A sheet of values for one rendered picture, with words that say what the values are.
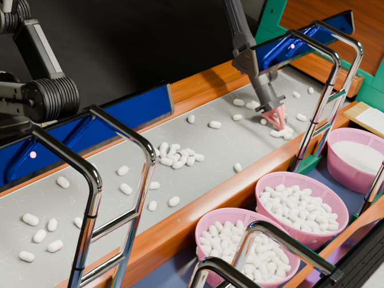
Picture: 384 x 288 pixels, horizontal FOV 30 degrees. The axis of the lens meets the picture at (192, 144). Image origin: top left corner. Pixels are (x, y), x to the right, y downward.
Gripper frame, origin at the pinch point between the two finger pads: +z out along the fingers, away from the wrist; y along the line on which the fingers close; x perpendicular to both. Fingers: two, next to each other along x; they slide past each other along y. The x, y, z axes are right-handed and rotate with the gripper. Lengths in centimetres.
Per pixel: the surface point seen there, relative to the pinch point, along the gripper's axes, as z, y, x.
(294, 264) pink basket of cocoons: 28, -53, -22
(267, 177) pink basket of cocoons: 9.1, -28.8, -8.1
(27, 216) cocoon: -11, -94, 10
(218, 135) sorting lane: -6.5, -20.5, 8.4
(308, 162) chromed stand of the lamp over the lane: 13.2, -2.1, -5.4
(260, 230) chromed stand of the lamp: 7, -95, -51
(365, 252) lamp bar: 19, -82, -60
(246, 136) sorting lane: -2.5, -12.3, 4.9
